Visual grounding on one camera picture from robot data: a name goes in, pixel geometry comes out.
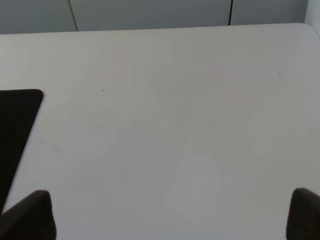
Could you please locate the black mouse pad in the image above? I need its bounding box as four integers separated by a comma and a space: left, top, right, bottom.
0, 89, 44, 212

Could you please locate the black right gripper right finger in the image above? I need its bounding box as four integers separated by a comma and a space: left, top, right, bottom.
285, 188, 320, 240

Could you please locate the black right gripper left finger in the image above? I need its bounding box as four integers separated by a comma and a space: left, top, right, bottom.
0, 190, 57, 240

